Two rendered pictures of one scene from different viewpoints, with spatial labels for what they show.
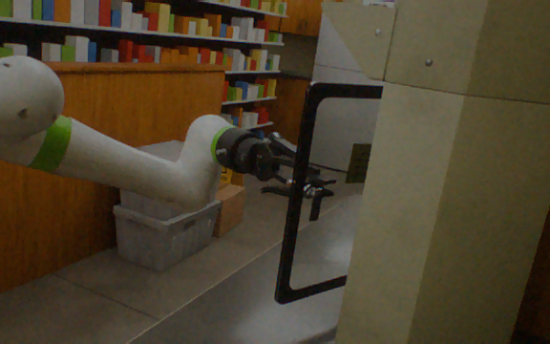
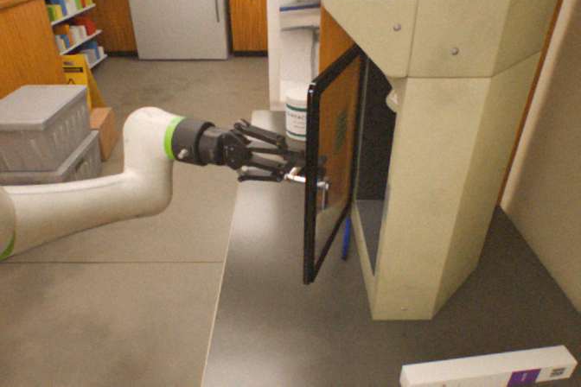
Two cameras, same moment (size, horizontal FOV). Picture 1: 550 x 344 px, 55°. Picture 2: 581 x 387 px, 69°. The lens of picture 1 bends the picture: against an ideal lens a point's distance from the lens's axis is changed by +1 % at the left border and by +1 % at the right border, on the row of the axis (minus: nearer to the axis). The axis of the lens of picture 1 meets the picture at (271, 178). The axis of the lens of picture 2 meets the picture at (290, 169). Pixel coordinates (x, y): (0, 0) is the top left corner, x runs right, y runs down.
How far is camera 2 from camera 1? 0.43 m
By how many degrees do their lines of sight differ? 27
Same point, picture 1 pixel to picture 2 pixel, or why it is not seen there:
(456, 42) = (483, 27)
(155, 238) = not seen: hidden behind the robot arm
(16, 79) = not seen: outside the picture
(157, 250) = not seen: hidden behind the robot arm
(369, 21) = (385, 15)
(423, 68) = (449, 58)
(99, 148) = (50, 207)
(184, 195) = (151, 204)
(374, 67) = (395, 65)
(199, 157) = (151, 161)
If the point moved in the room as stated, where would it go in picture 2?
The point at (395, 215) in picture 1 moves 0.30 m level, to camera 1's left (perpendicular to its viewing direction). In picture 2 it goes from (425, 195) to (241, 251)
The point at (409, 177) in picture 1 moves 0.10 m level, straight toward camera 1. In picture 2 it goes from (437, 161) to (475, 199)
